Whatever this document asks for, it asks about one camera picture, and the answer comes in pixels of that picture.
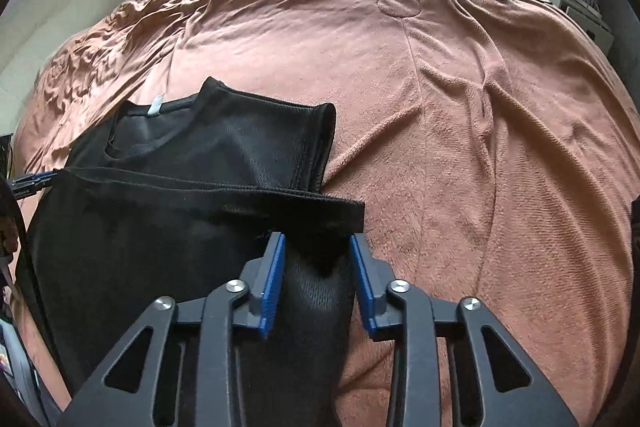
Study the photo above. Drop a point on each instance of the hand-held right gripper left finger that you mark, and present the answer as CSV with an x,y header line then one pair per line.
x,y
272,287

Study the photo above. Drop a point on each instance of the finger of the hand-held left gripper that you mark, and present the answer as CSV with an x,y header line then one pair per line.
x,y
35,179

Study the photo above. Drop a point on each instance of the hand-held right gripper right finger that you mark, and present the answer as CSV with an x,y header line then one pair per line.
x,y
362,287

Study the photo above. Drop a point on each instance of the salmon pink bedsheet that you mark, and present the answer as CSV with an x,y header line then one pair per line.
x,y
450,132

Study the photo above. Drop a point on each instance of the black shirt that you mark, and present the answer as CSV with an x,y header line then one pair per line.
x,y
165,207

